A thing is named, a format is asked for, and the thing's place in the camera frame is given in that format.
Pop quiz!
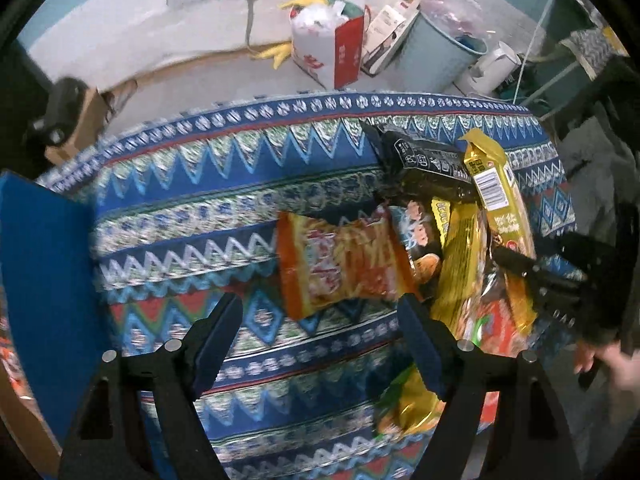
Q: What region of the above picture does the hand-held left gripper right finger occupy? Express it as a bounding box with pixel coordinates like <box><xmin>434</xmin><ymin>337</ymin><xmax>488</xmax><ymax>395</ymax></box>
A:
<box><xmin>397</xmin><ymin>294</ymin><xmax>583</xmax><ymax>480</ymax></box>

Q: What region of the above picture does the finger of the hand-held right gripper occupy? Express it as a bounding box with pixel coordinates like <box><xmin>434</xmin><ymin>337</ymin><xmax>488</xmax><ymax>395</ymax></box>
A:
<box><xmin>539</xmin><ymin>232</ymin><xmax>617</xmax><ymax>282</ymax></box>
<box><xmin>492</xmin><ymin>246</ymin><xmax>585</xmax><ymax>297</ymax></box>

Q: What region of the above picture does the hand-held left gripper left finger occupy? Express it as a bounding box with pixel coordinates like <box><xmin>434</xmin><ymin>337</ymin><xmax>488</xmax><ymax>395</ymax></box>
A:
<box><xmin>59</xmin><ymin>291</ymin><xmax>244</xmax><ymax>480</ymax></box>

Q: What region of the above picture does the yellow green snack packet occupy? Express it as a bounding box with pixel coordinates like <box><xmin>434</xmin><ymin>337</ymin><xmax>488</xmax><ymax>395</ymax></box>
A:
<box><xmin>374</xmin><ymin>364</ymin><xmax>448</xmax><ymax>437</ymax></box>

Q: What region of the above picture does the long gold snack packet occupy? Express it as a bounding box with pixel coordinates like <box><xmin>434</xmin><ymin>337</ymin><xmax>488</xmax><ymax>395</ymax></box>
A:
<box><xmin>459</xmin><ymin>129</ymin><xmax>540</xmax><ymax>336</ymax></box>

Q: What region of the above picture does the red snack packet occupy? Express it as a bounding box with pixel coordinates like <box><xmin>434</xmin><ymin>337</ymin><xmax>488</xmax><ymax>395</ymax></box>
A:
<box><xmin>470</xmin><ymin>285</ymin><xmax>531</xmax><ymax>358</ymax></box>

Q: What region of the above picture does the yellow striped snack packet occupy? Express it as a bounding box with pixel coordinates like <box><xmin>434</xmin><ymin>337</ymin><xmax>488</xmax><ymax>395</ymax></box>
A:
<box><xmin>429</xmin><ymin>200</ymin><xmax>493</xmax><ymax>333</ymax></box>

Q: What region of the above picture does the black cartoon snack packet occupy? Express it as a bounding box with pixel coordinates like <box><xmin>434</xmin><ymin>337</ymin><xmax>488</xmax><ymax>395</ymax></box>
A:
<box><xmin>387</xmin><ymin>195</ymin><xmax>453</xmax><ymax>303</ymax></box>

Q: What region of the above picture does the orange snack packet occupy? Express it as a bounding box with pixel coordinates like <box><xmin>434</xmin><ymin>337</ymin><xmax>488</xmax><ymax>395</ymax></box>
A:
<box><xmin>276</xmin><ymin>205</ymin><xmax>418</xmax><ymax>322</ymax></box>

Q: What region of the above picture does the plain black snack packet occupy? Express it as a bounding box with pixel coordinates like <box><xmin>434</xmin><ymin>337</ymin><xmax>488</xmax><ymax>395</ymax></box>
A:
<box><xmin>360</xmin><ymin>121</ymin><xmax>482</xmax><ymax>207</ymax></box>

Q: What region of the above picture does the blue storage box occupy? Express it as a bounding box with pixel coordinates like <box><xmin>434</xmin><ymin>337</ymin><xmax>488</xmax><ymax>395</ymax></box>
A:
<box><xmin>0</xmin><ymin>170</ymin><xmax>147</xmax><ymax>479</ymax></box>

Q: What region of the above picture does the person's right hand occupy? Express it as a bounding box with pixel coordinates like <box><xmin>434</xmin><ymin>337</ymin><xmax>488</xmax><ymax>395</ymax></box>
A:
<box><xmin>574</xmin><ymin>342</ymin><xmax>640</xmax><ymax>392</ymax></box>

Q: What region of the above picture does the patterned blue tablecloth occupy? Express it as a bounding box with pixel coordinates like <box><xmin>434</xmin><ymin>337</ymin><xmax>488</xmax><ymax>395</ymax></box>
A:
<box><xmin>35</xmin><ymin>89</ymin><xmax>577</xmax><ymax>480</ymax></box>

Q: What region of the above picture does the white electric kettle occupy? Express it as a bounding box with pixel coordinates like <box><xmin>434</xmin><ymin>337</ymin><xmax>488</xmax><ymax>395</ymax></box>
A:
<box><xmin>452</xmin><ymin>41</ymin><xmax>524</xmax><ymax>99</ymax></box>

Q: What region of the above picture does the grey patterned cloth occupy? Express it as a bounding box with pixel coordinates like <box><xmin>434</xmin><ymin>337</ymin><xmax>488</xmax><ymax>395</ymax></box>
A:
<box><xmin>569</xmin><ymin>26</ymin><xmax>618</xmax><ymax>82</ymax></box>

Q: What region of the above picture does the teal trash bin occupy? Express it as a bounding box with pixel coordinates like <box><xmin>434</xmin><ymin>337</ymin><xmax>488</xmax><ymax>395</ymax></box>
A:
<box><xmin>399</xmin><ymin>10</ymin><xmax>489</xmax><ymax>97</ymax></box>

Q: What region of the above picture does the brown cardboard box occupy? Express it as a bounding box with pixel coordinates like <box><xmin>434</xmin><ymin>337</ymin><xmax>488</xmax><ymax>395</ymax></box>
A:
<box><xmin>45</xmin><ymin>87</ymin><xmax>110</xmax><ymax>167</ymax></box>

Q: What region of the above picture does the clear plastic bag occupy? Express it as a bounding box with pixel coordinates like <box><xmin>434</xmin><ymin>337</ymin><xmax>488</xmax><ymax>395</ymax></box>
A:
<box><xmin>421</xmin><ymin>0</ymin><xmax>507</xmax><ymax>51</ymax></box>

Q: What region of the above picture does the white cardboard carton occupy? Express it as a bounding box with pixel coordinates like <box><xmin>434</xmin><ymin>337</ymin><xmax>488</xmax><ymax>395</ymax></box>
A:
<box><xmin>361</xmin><ymin>0</ymin><xmax>425</xmax><ymax>77</ymax></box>

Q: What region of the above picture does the black device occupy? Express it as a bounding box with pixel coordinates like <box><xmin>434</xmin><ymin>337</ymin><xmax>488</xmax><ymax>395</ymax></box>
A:
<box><xmin>29</xmin><ymin>76</ymin><xmax>87</xmax><ymax>147</ymax></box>

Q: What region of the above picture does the yellow banana peel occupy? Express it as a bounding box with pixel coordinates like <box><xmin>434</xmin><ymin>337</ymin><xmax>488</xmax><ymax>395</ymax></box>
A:
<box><xmin>250</xmin><ymin>41</ymin><xmax>294</xmax><ymax>70</ymax></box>

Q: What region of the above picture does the red and white paper bag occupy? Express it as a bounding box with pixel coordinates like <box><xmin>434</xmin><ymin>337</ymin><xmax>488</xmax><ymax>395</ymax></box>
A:
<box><xmin>291</xmin><ymin>0</ymin><xmax>372</xmax><ymax>89</ymax></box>

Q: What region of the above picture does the thin white cable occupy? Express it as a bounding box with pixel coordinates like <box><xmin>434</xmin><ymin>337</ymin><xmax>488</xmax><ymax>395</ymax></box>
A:
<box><xmin>514</xmin><ymin>0</ymin><xmax>562</xmax><ymax>102</ymax></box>

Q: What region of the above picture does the black floor cable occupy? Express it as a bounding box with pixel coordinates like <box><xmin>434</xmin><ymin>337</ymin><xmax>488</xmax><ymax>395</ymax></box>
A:
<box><xmin>99</xmin><ymin>79</ymin><xmax>139</xmax><ymax>112</ymax></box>

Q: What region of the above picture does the grey plug with cable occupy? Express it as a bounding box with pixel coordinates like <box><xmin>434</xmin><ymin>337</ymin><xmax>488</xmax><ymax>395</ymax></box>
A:
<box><xmin>239</xmin><ymin>0</ymin><xmax>262</xmax><ymax>53</ymax></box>

